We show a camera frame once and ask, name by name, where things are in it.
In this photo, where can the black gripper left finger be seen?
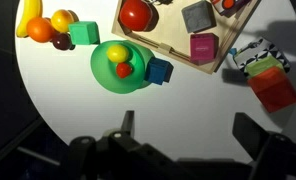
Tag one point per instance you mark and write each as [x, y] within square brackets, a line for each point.
[128, 122]

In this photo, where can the yellow peach fruit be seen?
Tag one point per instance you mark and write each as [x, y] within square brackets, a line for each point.
[61, 20]

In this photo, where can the red tomato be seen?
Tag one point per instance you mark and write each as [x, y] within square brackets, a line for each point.
[138, 15]

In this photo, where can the blue block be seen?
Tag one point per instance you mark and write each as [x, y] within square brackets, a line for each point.
[158, 71]

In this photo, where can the yellow banana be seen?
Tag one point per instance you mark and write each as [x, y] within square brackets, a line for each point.
[31, 9]

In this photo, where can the red strawberry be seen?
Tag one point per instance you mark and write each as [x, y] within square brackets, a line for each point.
[123, 70]

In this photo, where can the orange fruit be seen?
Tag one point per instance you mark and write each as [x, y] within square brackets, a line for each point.
[40, 30]

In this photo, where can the light green block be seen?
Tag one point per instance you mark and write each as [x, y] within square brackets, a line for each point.
[262, 65]

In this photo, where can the orange red block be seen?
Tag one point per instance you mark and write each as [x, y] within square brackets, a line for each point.
[273, 88]

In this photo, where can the green plastic bowl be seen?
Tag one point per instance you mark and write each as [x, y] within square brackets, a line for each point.
[105, 71]

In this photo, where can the grey block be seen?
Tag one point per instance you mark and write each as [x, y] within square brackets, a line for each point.
[198, 16]

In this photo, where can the purple block orange circle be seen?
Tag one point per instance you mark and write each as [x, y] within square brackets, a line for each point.
[228, 7]

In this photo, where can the magenta block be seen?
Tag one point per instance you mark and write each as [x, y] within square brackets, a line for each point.
[203, 48]

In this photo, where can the wooden tray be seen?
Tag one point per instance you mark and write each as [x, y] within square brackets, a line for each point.
[168, 36]

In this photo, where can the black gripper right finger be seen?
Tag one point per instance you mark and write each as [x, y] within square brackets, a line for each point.
[250, 135]

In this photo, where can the dark red plum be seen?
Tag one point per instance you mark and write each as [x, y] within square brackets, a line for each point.
[62, 41]

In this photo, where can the white round table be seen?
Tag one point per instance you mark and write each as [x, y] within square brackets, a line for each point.
[191, 116]

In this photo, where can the yellow lemon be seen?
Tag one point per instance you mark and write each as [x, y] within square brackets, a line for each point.
[117, 53]

